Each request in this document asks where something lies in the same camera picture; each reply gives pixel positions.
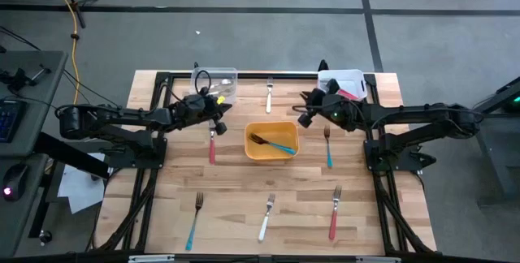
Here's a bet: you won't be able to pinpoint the yellow plastic bin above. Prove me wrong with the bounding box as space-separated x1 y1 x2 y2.
244 120 301 162

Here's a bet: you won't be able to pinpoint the black tripod stand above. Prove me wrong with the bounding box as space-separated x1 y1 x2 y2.
42 0 102 29

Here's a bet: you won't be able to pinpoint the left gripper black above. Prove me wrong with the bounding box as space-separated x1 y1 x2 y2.
178 86 233 136

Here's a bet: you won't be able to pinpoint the yellow power cable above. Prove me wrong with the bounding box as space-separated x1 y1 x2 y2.
40 0 80 106

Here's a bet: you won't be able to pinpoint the dark grey cart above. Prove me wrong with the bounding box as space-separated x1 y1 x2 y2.
473 75 520 207

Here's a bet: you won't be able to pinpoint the black computer mouse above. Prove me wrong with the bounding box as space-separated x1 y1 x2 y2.
2 163 29 203

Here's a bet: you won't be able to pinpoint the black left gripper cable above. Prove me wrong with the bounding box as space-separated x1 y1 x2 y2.
193 69 213 96

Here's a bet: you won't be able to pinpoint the black desk support beam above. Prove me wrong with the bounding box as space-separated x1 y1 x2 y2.
33 131 111 179

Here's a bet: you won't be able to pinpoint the black keyboard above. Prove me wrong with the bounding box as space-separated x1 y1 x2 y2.
0 99 26 143

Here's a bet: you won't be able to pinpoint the white paper sheets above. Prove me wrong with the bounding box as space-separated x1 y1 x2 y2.
56 152 107 214

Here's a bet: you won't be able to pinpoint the black tool on desk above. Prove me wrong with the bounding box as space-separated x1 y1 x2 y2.
0 64 53 93

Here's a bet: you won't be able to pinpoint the grey low desk surface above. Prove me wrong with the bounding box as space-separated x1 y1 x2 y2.
0 153 50 258

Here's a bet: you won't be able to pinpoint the teal-handled dark fork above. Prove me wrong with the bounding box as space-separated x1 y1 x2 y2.
323 124 334 170
185 191 204 252
248 131 297 157

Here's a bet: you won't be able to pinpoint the grey desk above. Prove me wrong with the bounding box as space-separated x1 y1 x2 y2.
0 50 69 158

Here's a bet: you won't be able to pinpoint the black aluminium table frame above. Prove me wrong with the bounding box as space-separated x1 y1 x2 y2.
93 71 438 256

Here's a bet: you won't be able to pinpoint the white plastic bin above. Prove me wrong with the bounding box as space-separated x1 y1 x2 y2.
317 68 369 102

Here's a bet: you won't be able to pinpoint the silver metal bracket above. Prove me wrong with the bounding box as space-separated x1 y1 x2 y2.
355 256 402 263
128 254 176 263

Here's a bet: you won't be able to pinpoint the clear plastic bin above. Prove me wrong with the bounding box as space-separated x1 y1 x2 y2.
189 67 239 106

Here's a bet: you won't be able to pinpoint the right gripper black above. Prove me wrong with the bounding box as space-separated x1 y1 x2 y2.
298 78 347 130

